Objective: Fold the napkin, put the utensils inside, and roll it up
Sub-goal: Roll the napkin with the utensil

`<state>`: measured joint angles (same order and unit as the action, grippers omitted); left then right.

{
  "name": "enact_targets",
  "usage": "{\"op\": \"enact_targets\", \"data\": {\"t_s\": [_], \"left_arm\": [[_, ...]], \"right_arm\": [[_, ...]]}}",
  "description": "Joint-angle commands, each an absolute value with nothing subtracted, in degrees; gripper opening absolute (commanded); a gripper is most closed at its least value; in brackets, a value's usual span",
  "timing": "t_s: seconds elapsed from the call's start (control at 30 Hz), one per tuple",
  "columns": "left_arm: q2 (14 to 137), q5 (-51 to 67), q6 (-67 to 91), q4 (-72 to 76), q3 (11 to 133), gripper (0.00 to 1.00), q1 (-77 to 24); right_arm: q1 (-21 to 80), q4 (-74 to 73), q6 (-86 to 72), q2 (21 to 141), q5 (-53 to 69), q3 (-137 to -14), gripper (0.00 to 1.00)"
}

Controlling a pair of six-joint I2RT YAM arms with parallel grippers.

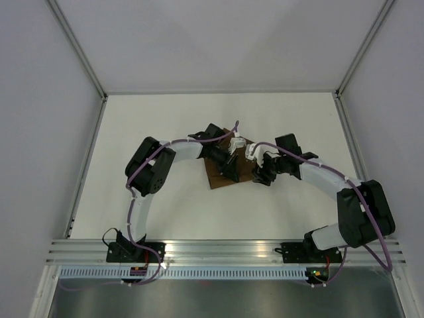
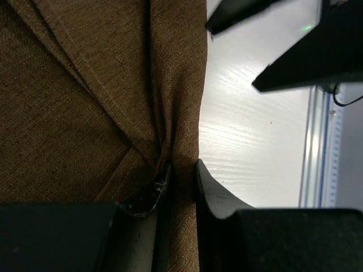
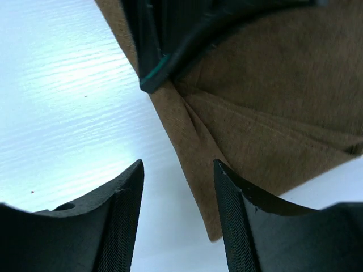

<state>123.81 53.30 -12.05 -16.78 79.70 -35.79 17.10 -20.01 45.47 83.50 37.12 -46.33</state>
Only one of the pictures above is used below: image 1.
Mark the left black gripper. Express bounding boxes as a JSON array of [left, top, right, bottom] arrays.
[[206, 147, 239, 184]]

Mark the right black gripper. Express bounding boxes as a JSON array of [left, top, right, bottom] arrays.
[[251, 152, 286, 187]]

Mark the brown cloth napkin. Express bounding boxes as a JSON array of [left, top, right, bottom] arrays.
[[200, 132, 256, 189]]

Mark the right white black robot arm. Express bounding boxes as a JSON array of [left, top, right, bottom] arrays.
[[245, 134, 396, 262]]

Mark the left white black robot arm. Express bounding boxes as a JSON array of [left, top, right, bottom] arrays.
[[107, 122, 240, 262]]

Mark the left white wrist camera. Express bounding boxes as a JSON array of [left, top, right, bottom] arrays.
[[228, 132, 246, 155]]

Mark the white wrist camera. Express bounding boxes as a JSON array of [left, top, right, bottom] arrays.
[[244, 143, 264, 167], [228, 132, 246, 155]]

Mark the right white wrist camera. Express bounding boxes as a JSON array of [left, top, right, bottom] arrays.
[[244, 143, 264, 167]]

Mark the right aluminium side rail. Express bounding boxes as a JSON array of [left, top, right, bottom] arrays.
[[333, 92, 387, 239]]

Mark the aluminium side rail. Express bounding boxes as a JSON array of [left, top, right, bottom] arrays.
[[333, 92, 387, 239], [62, 95, 109, 239]]

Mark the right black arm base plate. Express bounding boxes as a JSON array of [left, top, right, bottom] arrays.
[[274, 242, 343, 264]]

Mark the aluminium front rail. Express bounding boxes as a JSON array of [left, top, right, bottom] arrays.
[[45, 239, 384, 266]]

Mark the left aluminium side rail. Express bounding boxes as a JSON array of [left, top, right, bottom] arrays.
[[62, 95, 109, 239]]

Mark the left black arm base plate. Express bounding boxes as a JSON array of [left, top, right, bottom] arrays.
[[106, 241, 166, 263]]

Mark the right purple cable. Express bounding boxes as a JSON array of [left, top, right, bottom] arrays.
[[246, 142, 394, 289]]

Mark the white slotted cable duct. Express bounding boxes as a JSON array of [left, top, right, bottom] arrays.
[[59, 266, 307, 280]]

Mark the right aluminium frame post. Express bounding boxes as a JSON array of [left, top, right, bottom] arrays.
[[333, 0, 397, 99]]

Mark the aluminium frame post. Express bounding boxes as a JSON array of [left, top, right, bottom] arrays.
[[45, 0, 107, 101], [333, 0, 397, 99]]

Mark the left aluminium frame post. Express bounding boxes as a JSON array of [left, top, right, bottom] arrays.
[[45, 0, 107, 101]]

